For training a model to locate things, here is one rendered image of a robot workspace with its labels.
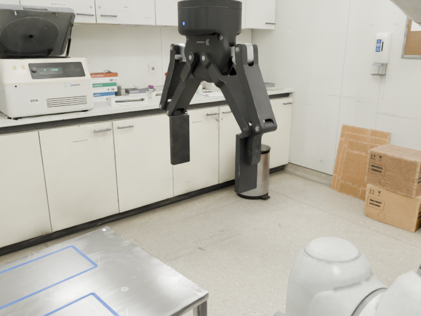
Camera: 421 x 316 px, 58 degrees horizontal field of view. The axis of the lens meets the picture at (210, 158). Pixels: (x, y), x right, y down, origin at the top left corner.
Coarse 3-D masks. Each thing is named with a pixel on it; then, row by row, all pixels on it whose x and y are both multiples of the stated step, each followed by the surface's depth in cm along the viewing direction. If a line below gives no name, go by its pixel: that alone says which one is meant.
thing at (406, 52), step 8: (408, 24) 294; (416, 24) 290; (408, 32) 295; (416, 32) 291; (408, 40) 296; (416, 40) 292; (408, 48) 297; (416, 48) 293; (408, 56) 298; (416, 56) 293
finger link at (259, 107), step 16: (240, 48) 39; (256, 48) 41; (240, 64) 40; (256, 64) 41; (240, 80) 40; (256, 80) 40; (256, 96) 40; (256, 112) 39; (272, 112) 41; (256, 128) 40; (272, 128) 40
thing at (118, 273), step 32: (32, 256) 99; (64, 256) 99; (96, 256) 99; (128, 256) 99; (0, 288) 86; (32, 288) 86; (64, 288) 86; (96, 288) 86; (128, 288) 86; (160, 288) 86; (192, 288) 86
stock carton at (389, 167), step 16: (368, 160) 298; (384, 160) 287; (400, 160) 277; (416, 160) 268; (368, 176) 300; (384, 176) 289; (400, 176) 279; (416, 176) 269; (400, 192) 281; (416, 192) 274
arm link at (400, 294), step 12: (420, 264) 63; (408, 276) 62; (420, 276) 61; (384, 288) 69; (396, 288) 62; (408, 288) 60; (420, 288) 58; (372, 300) 66; (384, 300) 63; (396, 300) 61; (408, 300) 59; (420, 300) 57; (360, 312) 65; (372, 312) 64; (384, 312) 62; (396, 312) 60; (408, 312) 58; (420, 312) 57
